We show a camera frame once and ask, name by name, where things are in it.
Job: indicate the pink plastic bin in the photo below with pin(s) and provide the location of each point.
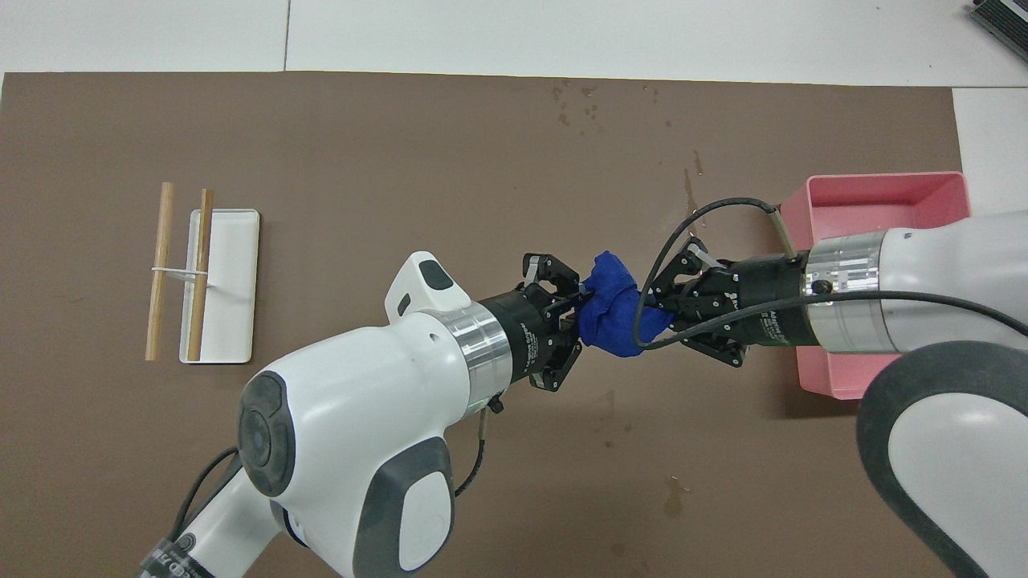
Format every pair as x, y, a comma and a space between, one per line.
875, 201

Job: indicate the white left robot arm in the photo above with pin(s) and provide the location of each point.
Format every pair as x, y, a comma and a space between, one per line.
345, 401

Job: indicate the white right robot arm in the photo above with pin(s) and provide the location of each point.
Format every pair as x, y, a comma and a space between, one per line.
948, 273

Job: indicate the brown table mat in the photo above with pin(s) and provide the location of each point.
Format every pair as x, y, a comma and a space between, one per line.
401, 160

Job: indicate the white rack with wooden rods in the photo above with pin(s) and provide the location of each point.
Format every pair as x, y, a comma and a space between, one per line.
233, 321

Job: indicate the blue towel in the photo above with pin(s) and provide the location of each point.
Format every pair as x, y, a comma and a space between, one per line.
614, 309

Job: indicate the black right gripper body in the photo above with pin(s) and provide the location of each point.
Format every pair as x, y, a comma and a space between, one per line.
763, 309

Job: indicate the grey ribbed device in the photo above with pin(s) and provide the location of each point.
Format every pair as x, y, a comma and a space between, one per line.
1004, 20

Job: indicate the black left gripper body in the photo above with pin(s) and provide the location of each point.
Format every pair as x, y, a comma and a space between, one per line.
526, 337

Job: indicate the wooden rack rod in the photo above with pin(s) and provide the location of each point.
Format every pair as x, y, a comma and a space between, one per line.
201, 233
161, 241

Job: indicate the small water puddle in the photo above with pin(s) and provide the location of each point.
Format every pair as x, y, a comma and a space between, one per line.
674, 499

